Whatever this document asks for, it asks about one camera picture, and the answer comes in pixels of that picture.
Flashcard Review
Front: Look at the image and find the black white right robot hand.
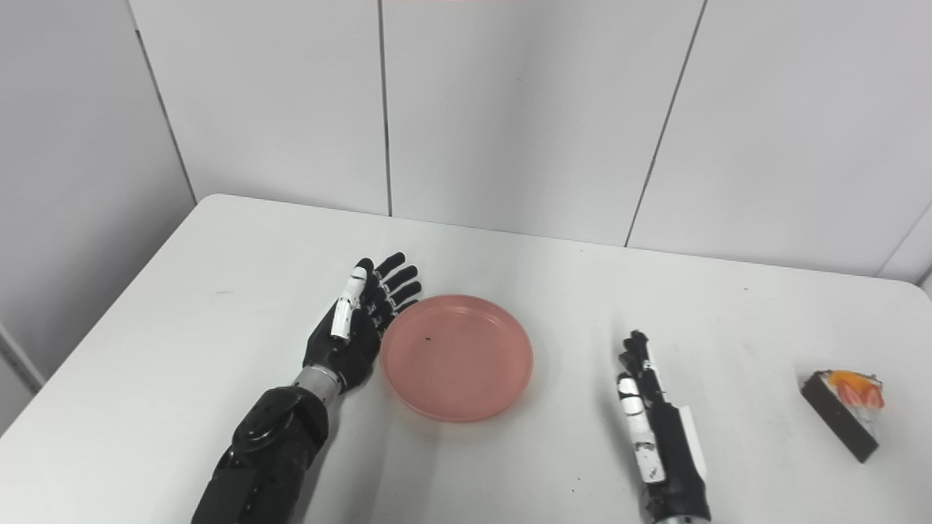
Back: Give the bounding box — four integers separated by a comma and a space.
617, 330, 712, 523

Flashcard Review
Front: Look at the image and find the cake slice with fruit topping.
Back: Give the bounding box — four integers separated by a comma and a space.
801, 370, 885, 464

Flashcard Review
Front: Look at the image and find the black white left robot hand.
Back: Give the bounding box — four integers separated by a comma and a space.
303, 252, 423, 394

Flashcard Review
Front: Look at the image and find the pink round plate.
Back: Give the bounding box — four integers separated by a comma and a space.
379, 294, 534, 424

